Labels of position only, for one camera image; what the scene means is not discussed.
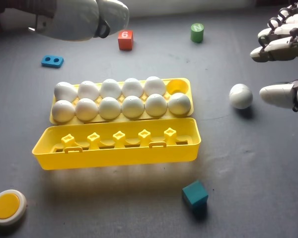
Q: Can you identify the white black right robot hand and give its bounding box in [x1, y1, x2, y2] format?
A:
[250, 0, 298, 113]

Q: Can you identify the yellow plastic egg carton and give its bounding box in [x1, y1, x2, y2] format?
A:
[31, 77, 202, 171]

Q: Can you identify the white toy egg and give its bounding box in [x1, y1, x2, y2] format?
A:
[99, 78, 122, 99]
[51, 100, 76, 123]
[54, 81, 78, 102]
[229, 83, 253, 110]
[74, 98, 99, 121]
[121, 95, 145, 119]
[144, 76, 167, 96]
[77, 80, 100, 100]
[144, 93, 168, 117]
[167, 92, 192, 116]
[98, 96, 122, 120]
[121, 77, 144, 98]

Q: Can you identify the blue block with two holes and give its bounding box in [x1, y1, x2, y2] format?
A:
[41, 55, 65, 69]

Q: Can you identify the teal cube block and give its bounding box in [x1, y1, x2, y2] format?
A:
[181, 180, 209, 217]

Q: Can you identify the yellow round disc white rim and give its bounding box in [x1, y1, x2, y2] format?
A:
[0, 189, 27, 226]

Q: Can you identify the grey table cloth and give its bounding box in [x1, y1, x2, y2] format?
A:
[0, 6, 298, 238]

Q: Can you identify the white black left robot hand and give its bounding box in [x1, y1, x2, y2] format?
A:
[52, 0, 130, 42]

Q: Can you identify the green cylinder with letter N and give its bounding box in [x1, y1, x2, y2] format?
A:
[190, 23, 205, 44]

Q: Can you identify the red block with number six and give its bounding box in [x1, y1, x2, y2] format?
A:
[118, 30, 134, 51]

